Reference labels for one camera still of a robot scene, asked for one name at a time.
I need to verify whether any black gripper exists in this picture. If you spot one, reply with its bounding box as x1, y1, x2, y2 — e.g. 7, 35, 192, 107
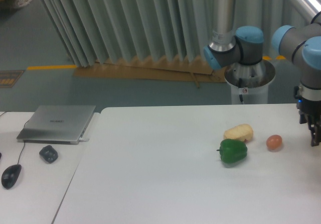
293, 84, 320, 147

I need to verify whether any pale bread loaf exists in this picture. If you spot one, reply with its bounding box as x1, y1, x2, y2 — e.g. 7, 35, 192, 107
223, 124, 254, 142

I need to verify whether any black computer mouse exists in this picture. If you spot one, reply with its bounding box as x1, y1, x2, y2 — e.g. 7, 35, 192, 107
1, 164, 22, 189

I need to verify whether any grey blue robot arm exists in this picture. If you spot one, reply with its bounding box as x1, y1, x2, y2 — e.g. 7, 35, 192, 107
204, 0, 320, 146

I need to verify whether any brown egg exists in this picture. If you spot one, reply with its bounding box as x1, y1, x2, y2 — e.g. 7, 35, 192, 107
266, 135, 282, 151

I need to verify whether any green bell pepper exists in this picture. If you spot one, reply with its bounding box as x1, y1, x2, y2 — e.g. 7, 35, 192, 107
217, 139, 248, 164

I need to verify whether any brown cardboard sheet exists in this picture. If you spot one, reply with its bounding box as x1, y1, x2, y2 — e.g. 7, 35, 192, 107
73, 56, 225, 87

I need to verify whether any white usb plug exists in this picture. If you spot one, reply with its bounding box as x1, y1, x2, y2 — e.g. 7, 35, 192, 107
79, 138, 89, 142

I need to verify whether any grey green pleated curtain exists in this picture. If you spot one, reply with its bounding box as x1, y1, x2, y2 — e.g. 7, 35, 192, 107
41, 0, 308, 67

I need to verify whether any silver closed laptop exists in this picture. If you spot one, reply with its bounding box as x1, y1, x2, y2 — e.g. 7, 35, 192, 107
17, 105, 96, 144

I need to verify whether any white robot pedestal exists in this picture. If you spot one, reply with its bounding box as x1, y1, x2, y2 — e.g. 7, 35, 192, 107
224, 60, 275, 104

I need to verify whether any black mouse cable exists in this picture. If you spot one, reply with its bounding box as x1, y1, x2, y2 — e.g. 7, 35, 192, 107
0, 110, 36, 166

